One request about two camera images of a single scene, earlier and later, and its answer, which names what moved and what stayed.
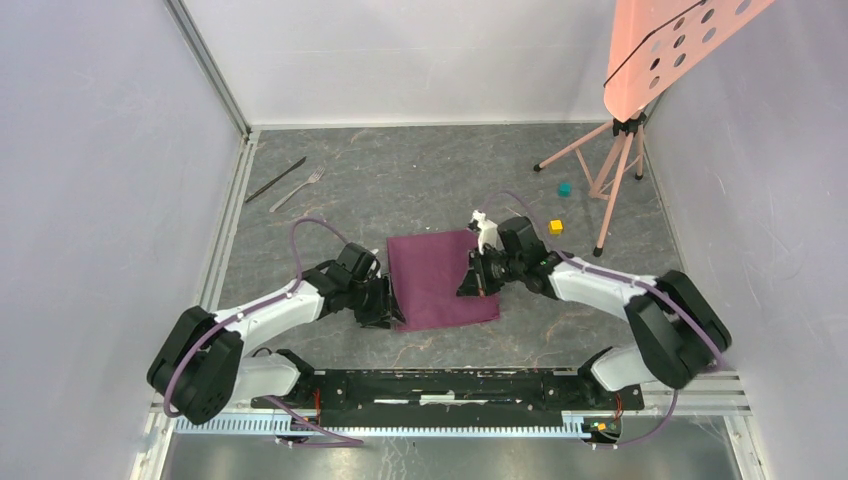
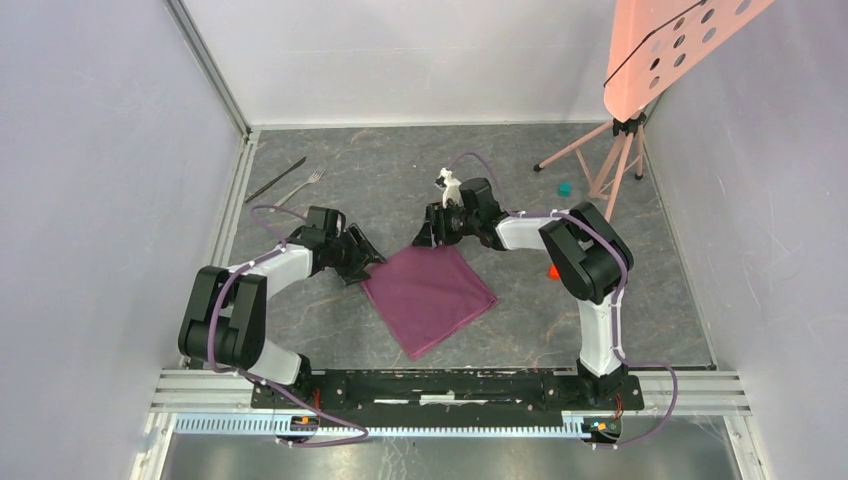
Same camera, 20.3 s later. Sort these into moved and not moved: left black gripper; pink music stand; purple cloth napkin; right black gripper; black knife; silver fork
Moved: left black gripper; purple cloth napkin; right black gripper
Not moved: silver fork; pink music stand; black knife
